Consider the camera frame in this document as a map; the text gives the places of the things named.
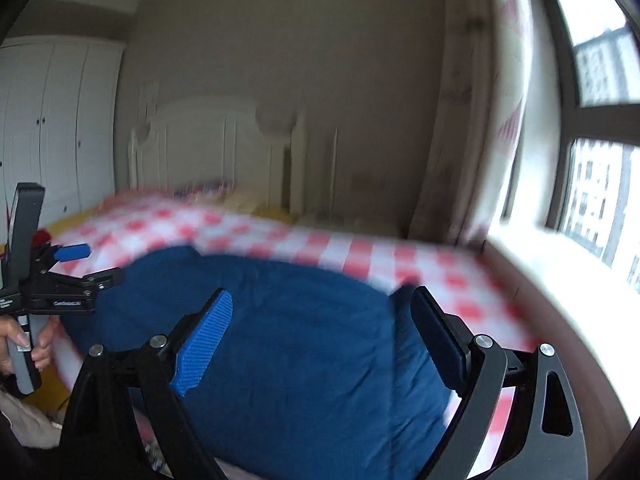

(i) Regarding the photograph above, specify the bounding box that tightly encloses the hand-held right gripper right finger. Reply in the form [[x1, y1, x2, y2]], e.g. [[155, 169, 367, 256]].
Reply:
[[409, 285, 589, 480]]

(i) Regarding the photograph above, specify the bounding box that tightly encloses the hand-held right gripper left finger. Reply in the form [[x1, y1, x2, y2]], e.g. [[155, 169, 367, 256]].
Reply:
[[59, 287, 234, 480]]

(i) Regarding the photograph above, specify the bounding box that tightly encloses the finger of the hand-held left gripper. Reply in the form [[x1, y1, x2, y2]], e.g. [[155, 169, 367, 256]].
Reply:
[[44, 266, 125, 296], [31, 242, 92, 272]]

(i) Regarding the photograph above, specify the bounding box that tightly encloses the blue puffer jacket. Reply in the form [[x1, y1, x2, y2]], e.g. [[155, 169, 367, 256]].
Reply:
[[60, 244, 454, 480]]

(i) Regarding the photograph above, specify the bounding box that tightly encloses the person's left hand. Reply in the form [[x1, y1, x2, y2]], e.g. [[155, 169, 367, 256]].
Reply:
[[0, 316, 55, 377]]

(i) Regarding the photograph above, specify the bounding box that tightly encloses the white wardrobe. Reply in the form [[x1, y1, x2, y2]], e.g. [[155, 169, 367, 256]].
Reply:
[[0, 35, 126, 247]]

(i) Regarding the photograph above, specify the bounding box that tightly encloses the window sill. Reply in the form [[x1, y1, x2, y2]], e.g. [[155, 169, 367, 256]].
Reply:
[[479, 224, 640, 442]]

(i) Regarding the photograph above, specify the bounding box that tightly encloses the red white checked bed sheet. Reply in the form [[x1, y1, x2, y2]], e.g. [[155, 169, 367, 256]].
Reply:
[[46, 189, 542, 480]]

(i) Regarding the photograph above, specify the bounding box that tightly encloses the patterned cushion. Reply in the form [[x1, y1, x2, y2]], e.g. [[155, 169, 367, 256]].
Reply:
[[174, 179, 237, 197]]

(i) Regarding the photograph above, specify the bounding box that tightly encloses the white nightstand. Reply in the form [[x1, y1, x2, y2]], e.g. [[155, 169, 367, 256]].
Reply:
[[295, 211, 407, 237]]

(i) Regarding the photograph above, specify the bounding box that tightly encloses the pale yellow floral pillow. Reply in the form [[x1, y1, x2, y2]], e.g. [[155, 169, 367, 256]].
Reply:
[[225, 187, 272, 212]]

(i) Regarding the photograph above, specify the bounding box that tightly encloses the white bed headboard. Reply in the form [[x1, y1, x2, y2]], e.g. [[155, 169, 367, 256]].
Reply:
[[127, 95, 309, 217]]

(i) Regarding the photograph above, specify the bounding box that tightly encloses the white pole lamp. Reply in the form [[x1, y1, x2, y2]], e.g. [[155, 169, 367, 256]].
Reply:
[[326, 127, 339, 217]]

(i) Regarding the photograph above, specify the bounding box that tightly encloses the sailboat print curtain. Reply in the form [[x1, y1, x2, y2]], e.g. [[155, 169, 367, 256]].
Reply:
[[406, 0, 534, 247]]

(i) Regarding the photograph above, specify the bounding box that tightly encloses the dark framed window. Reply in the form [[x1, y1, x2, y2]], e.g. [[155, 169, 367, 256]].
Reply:
[[500, 0, 640, 297]]

